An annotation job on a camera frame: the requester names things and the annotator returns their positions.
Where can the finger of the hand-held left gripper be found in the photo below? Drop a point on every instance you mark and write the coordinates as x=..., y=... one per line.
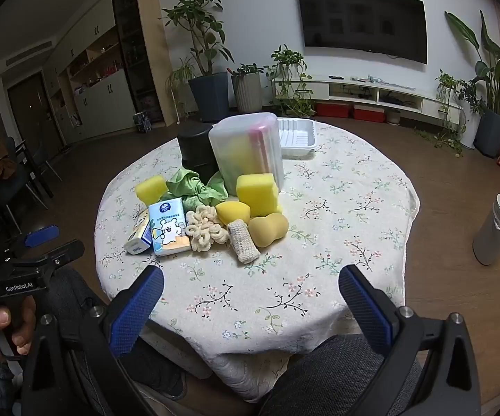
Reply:
x=41, y=236
x=65, y=253

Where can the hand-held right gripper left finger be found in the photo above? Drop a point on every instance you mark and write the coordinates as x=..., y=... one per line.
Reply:
x=139, y=307

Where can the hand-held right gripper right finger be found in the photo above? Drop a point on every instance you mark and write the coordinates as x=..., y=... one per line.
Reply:
x=367, y=312

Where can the small beige tissue pack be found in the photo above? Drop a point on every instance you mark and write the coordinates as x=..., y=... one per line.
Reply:
x=139, y=238

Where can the cream knitted scrubber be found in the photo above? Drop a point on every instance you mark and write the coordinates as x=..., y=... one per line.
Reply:
x=202, y=229

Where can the small yellow sponge block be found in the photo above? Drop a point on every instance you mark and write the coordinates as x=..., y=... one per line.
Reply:
x=151, y=188

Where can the woven loofah pad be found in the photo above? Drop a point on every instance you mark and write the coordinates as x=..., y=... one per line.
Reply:
x=242, y=242

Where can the tan gourd-shaped sponge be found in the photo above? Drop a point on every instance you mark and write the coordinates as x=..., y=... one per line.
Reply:
x=267, y=227

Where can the green cloth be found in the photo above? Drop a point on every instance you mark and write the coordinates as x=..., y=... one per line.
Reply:
x=189, y=186

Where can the large yellow sponge block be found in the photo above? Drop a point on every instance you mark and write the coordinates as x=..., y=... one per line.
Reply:
x=256, y=195

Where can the white plastic tray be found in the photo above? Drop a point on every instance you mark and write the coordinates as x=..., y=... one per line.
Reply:
x=297, y=138

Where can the black chair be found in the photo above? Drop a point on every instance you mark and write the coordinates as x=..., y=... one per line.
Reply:
x=15, y=173

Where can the person's black shoe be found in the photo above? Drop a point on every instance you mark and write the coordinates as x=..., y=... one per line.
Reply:
x=158, y=377

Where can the floral tablecloth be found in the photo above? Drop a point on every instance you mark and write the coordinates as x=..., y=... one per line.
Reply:
x=276, y=268

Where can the dark door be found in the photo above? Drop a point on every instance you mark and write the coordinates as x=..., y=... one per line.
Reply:
x=31, y=104

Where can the grey trash can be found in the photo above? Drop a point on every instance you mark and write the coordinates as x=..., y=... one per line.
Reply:
x=490, y=234

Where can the black plastic container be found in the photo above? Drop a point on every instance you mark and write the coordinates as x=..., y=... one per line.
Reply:
x=195, y=147

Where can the translucent plastic container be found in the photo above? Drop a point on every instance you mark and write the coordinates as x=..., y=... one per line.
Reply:
x=232, y=151

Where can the red storage box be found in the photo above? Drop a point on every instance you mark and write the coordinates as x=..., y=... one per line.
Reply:
x=369, y=114
x=332, y=110

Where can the tall plant in dark pot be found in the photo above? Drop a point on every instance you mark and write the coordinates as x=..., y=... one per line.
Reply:
x=208, y=95

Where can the thin-leaf plant on stand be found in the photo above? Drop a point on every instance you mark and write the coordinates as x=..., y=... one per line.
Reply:
x=180, y=73

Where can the broad-leaf plant in dark pot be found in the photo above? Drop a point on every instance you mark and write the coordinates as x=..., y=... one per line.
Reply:
x=492, y=130

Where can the white television cabinet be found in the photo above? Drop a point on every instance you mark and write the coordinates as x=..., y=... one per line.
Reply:
x=354, y=83

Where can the plant in ribbed white pot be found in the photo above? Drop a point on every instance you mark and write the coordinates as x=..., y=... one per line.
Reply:
x=247, y=93

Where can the small trailing plant white pot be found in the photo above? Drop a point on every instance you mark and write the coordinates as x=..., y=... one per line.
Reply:
x=447, y=84

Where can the trailing pothos plant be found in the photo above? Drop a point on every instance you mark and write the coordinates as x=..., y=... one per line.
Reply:
x=289, y=58

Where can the wooden wall cabinet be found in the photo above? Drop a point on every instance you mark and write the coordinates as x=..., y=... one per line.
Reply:
x=102, y=91

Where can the wall-mounted black television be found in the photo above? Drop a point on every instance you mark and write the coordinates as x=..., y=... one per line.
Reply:
x=362, y=21

